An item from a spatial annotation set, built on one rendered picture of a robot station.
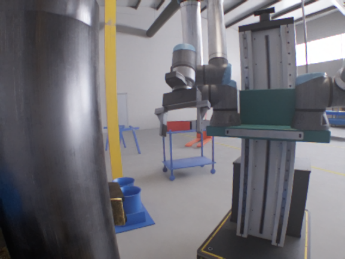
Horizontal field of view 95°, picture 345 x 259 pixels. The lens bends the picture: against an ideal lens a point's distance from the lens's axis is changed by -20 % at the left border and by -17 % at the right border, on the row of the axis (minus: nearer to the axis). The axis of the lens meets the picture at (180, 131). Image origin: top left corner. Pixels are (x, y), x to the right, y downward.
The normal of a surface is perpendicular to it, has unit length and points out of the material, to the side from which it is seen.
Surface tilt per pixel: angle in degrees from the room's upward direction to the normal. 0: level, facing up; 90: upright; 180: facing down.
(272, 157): 90
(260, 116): 90
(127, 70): 90
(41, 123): 90
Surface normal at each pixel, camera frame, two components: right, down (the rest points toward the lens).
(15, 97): 0.29, 0.11
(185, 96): -0.44, -0.28
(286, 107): -0.56, 0.12
